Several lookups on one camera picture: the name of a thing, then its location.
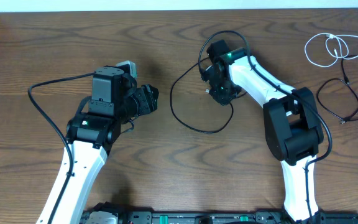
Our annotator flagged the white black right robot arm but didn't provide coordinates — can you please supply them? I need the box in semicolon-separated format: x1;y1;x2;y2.
199;40;326;223

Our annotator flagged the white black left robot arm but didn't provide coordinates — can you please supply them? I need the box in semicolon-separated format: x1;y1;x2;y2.
37;60;158;223

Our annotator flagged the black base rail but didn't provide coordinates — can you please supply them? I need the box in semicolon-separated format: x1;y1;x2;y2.
82;202;358;224

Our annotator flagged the black USB cable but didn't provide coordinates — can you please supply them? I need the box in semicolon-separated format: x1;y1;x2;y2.
169;57;248;135
316;55;358;125

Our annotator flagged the white USB cable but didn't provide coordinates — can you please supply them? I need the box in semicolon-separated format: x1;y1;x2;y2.
304;32;358;68

